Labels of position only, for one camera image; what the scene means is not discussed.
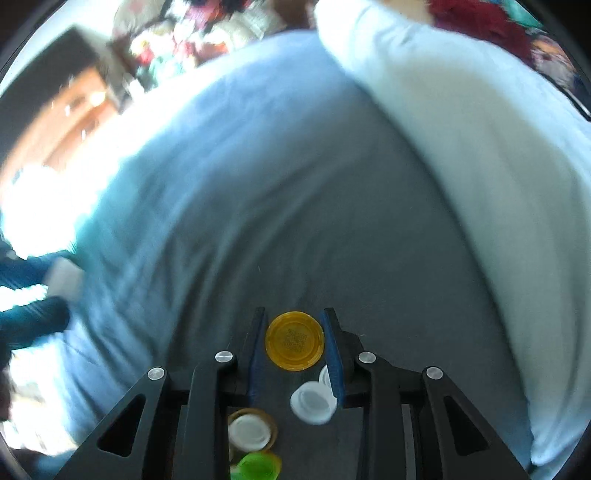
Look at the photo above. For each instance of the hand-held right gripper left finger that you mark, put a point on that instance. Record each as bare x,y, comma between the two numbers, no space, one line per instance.
255,355

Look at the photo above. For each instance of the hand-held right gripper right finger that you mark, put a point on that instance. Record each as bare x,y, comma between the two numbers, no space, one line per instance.
333,360

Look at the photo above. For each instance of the yellow bottle cap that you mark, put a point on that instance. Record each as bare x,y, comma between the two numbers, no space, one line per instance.
294,341

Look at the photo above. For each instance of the pile of bottle caps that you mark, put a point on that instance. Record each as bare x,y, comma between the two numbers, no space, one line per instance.
314,401

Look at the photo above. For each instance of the teal perforated plastic basket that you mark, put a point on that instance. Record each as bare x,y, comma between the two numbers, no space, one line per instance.
32,318

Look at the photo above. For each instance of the light blue duvet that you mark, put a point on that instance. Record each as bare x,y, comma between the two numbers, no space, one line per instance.
485,161

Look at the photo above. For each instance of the wooden dresser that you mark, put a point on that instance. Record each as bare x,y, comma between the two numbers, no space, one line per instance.
69,124

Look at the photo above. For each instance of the white woven bag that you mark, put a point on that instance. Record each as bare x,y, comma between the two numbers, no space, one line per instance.
249,25

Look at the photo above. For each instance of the black television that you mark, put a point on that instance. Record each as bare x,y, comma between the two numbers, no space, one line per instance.
51,64

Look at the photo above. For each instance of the pile of clothes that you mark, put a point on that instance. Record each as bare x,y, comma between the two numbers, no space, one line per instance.
485,23

